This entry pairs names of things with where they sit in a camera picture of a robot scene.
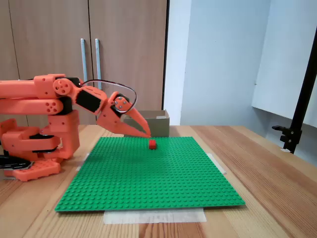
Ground brown cardboard box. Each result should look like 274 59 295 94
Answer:
123 110 170 137

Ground green lego baseplate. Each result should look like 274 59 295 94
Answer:
54 136 246 213

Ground masking tape strip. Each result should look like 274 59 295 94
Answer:
75 153 90 172
103 207 208 225
207 153 227 175

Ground wooden wardrobe cabinet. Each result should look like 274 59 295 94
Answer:
0 0 170 126

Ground red black servo wire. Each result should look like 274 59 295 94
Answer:
78 79 138 115

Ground silver cabinet door handle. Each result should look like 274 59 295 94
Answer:
80 38 89 86
95 38 103 90

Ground black camera stand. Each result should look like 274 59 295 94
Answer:
271 39 317 155

